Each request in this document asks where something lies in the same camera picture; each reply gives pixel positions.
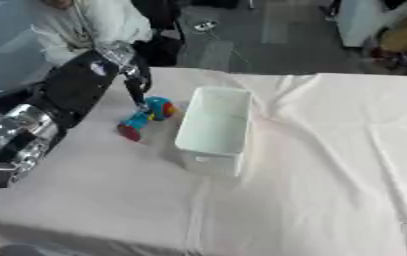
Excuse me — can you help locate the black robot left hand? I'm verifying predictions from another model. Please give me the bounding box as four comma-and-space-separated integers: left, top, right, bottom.
22, 40, 154, 130

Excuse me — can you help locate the blue multicoloured toy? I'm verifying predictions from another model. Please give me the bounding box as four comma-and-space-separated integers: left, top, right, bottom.
115, 96, 179, 142

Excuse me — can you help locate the brown bag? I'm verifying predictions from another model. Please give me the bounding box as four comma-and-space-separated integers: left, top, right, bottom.
378, 12, 407, 54

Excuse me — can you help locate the person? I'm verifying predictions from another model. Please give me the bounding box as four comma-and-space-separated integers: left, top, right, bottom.
29, 0, 156, 68

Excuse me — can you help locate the white open box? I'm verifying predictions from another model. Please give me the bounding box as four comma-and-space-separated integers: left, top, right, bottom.
173, 85, 256, 178

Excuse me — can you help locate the white power strip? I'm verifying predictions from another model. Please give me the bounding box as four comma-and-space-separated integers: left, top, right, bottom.
192, 19, 221, 33

